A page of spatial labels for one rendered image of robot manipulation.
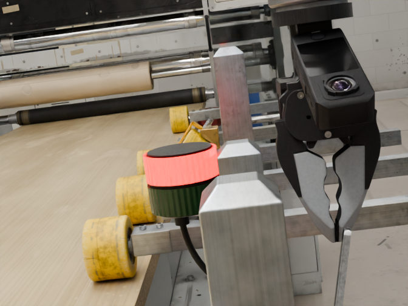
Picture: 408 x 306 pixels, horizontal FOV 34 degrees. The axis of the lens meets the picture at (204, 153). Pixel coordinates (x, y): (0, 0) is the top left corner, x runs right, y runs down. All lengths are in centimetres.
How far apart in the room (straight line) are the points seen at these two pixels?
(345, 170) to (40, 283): 48
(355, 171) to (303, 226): 26
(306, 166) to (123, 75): 231
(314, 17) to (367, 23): 864
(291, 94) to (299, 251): 244
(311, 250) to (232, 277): 272
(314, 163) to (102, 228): 34
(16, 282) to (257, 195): 71
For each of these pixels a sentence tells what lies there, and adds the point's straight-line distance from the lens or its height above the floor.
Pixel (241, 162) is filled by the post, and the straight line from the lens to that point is 53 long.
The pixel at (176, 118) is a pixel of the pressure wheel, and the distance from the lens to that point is 206.
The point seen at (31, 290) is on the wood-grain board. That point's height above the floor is 90.
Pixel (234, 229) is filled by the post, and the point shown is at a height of 112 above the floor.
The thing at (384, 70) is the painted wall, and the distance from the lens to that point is 927.
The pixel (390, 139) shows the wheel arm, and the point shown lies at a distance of 136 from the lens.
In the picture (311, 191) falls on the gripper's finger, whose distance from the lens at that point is 60.
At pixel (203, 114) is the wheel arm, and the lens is 207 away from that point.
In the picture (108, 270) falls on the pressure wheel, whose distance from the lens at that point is 85.
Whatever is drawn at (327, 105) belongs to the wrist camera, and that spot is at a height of 113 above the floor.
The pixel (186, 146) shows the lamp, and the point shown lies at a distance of 55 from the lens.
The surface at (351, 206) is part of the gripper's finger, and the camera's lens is 61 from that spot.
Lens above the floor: 120
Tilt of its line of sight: 10 degrees down
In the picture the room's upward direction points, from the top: 8 degrees counter-clockwise
